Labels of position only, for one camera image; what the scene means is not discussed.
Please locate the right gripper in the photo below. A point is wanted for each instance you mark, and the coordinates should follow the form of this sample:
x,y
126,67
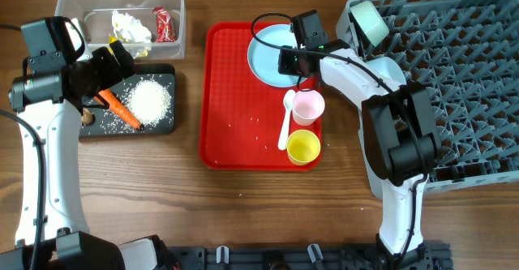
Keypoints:
x,y
284,67

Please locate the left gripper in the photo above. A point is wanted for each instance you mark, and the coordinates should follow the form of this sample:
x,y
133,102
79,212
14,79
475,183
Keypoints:
x,y
113,74

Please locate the orange carrot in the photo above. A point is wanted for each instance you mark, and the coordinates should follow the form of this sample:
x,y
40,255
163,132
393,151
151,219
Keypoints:
x,y
106,97

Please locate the brown walnut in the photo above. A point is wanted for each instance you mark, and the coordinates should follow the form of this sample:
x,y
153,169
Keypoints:
x,y
87,117

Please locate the large light blue plate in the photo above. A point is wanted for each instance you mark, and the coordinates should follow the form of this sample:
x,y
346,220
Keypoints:
x,y
263,60

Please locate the pink cup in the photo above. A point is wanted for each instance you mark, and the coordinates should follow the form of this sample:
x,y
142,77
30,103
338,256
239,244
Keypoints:
x,y
308,105

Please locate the yellow snack wrapper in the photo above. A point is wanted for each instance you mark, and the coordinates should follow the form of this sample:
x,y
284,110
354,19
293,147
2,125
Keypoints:
x,y
142,52

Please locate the white tissue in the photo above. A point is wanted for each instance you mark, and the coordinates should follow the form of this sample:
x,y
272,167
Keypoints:
x,y
129,29

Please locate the pile of white rice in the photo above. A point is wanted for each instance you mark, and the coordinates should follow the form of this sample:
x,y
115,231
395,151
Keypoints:
x,y
148,101

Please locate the yellow cup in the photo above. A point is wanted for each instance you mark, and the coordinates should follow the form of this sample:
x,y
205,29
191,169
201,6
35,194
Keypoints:
x,y
303,147

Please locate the light blue bowl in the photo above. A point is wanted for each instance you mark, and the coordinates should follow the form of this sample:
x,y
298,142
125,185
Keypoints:
x,y
388,68

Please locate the red candy wrapper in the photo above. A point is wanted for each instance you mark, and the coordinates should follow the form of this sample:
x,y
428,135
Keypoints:
x,y
165,28

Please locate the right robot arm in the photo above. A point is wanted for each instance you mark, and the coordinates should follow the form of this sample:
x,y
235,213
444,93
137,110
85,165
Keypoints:
x,y
400,139

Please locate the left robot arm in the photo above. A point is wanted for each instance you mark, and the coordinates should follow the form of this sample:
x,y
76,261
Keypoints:
x,y
47,101

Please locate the clear plastic waste bin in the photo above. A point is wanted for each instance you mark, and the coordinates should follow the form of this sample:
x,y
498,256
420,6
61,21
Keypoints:
x,y
96,23

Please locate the grey dishwasher rack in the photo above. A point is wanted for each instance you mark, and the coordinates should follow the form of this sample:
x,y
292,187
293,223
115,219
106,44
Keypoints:
x,y
465,52

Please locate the white plastic spoon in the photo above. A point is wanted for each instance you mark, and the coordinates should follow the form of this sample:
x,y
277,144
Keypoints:
x,y
288,105

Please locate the black rectangular tray bin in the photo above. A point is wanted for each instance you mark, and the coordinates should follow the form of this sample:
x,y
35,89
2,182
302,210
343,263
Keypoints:
x,y
162,128

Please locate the red serving tray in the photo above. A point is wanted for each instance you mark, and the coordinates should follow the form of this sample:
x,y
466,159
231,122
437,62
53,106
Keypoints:
x,y
241,116

